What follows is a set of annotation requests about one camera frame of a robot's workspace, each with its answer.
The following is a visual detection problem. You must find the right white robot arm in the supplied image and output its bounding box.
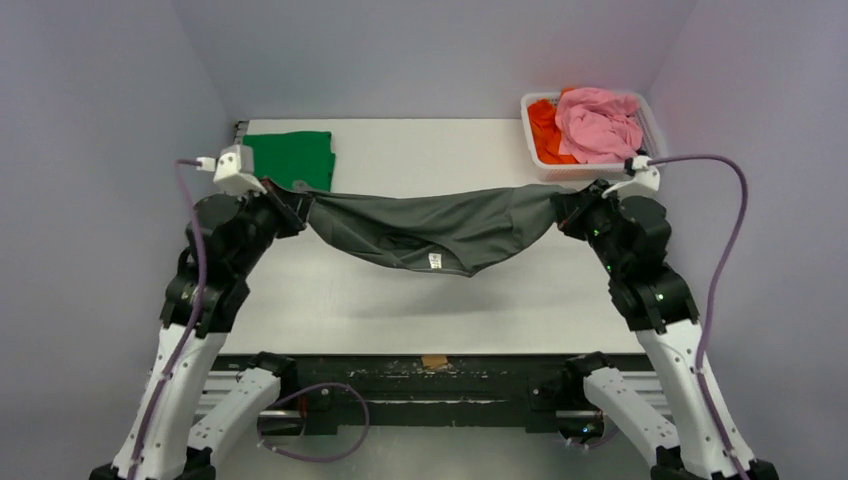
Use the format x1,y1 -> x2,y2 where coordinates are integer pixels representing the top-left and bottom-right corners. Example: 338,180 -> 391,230
551,181 -> 779,479

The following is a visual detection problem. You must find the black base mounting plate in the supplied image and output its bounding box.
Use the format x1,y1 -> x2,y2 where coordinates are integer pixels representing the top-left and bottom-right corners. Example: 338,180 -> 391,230
211,354 -> 657,437

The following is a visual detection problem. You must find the brown tape piece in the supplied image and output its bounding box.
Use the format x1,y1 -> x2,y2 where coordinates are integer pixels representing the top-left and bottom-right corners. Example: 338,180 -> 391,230
421,355 -> 450,371

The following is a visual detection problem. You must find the orange t-shirt in basket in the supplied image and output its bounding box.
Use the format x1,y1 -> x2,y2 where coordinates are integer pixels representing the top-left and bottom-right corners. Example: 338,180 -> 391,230
527,99 -> 578,165

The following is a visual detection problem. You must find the pink crumpled t-shirt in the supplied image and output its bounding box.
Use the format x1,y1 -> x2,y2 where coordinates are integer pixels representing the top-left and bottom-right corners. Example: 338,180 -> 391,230
554,87 -> 644,164

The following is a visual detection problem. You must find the white plastic laundry basket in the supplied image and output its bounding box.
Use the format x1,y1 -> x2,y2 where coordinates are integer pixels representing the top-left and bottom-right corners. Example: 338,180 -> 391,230
520,91 -> 669,182

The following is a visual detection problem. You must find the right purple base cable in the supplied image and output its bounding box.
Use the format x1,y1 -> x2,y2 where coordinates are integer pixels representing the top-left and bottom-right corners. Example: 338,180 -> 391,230
564,423 -> 621,452

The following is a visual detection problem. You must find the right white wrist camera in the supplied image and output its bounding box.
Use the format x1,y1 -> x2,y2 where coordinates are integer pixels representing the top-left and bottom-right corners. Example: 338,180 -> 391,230
601,155 -> 661,199

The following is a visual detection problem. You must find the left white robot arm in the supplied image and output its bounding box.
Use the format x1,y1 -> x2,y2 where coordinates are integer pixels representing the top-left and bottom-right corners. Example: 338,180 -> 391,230
90,179 -> 312,479

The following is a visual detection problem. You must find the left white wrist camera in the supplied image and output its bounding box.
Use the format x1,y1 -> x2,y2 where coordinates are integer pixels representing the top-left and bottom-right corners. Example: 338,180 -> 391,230
195,144 -> 267,197

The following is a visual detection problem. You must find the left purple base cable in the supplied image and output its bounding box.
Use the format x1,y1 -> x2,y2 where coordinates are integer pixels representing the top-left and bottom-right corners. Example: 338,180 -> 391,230
255,382 -> 371,464

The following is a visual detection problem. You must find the folded green t-shirt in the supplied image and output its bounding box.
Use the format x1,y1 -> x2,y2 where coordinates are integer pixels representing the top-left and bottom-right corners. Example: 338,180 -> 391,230
242,131 -> 336,191

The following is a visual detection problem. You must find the dark grey t-shirt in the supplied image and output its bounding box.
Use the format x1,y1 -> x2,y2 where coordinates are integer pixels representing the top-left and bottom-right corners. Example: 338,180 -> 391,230
301,184 -> 568,277

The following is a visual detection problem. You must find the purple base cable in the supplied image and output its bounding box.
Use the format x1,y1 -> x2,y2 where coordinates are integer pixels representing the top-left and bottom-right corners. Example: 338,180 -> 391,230
564,423 -> 621,452
255,382 -> 371,464

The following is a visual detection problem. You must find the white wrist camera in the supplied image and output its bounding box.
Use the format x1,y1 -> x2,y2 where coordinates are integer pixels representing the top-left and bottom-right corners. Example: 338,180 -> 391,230
195,144 -> 267,197
601,155 -> 661,199

